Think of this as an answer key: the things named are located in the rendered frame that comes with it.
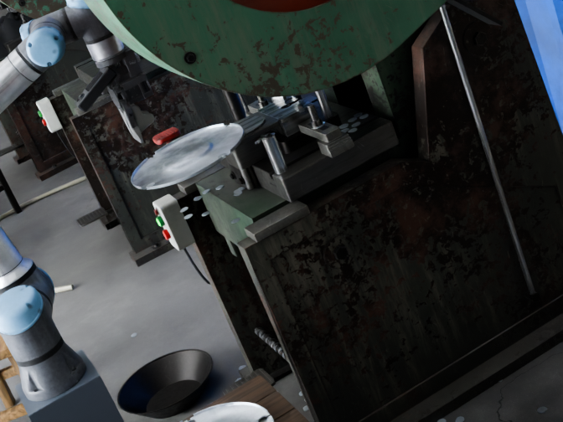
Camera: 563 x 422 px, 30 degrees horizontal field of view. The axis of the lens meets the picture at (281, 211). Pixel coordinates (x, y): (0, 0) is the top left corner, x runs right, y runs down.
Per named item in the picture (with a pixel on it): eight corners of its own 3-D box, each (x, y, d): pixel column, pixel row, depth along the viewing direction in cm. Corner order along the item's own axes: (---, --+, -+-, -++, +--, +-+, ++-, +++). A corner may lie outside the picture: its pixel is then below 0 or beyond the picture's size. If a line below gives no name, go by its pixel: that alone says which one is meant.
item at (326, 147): (332, 157, 234) (316, 116, 230) (301, 145, 249) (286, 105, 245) (354, 146, 236) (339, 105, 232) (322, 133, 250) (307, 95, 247)
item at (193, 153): (110, 189, 249) (108, 186, 249) (191, 127, 266) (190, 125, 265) (183, 191, 228) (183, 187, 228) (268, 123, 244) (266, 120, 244)
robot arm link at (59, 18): (15, 32, 222) (63, 12, 222) (18, 23, 232) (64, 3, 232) (31, 65, 225) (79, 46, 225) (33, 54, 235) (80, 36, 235)
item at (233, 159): (209, 216, 245) (186, 166, 240) (189, 203, 258) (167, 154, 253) (299, 167, 252) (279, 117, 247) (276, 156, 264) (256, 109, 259)
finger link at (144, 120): (163, 136, 240) (147, 100, 237) (141, 147, 239) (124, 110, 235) (159, 133, 243) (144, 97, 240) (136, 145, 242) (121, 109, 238)
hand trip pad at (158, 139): (167, 166, 278) (157, 141, 275) (161, 162, 283) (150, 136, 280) (191, 154, 280) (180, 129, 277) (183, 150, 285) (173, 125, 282)
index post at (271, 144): (279, 175, 237) (263, 137, 233) (273, 172, 239) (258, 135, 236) (289, 169, 237) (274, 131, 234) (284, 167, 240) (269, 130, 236)
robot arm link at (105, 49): (90, 47, 228) (82, 43, 235) (98, 65, 230) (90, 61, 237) (121, 33, 230) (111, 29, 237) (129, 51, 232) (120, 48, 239)
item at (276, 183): (291, 203, 236) (281, 180, 233) (221, 165, 276) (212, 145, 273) (400, 143, 243) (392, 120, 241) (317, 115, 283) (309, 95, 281)
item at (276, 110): (287, 136, 248) (281, 120, 246) (263, 126, 261) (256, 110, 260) (319, 120, 251) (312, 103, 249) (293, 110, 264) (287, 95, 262)
